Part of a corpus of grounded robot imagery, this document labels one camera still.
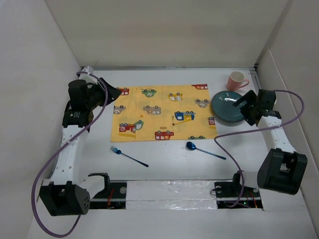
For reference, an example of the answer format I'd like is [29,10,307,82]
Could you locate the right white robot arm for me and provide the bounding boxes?
[230,90,308,196]

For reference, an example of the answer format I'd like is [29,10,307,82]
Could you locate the white foam front block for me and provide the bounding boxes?
[126,180,217,211]

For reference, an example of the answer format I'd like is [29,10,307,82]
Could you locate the teal ceramic plate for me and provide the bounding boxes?
[211,91,244,123]

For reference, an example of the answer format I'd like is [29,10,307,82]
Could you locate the blue metal spoon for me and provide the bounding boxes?
[185,141,227,160]

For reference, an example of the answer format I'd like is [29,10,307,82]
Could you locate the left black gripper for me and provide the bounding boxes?
[85,78,121,110]

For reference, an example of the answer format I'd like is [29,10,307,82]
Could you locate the pink ceramic mug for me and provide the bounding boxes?
[226,71,250,91]

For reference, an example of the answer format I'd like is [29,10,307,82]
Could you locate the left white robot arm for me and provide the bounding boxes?
[39,79,121,216]

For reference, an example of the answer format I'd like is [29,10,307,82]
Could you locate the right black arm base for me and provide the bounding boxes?
[210,173,263,209]

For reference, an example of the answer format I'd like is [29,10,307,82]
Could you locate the blue metal fork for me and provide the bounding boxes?
[110,146,149,167]

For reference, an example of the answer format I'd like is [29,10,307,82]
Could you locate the yellow cartoon vehicle cloth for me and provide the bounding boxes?
[111,84,217,142]

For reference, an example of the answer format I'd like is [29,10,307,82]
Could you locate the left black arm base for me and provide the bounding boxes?
[90,181,127,210]

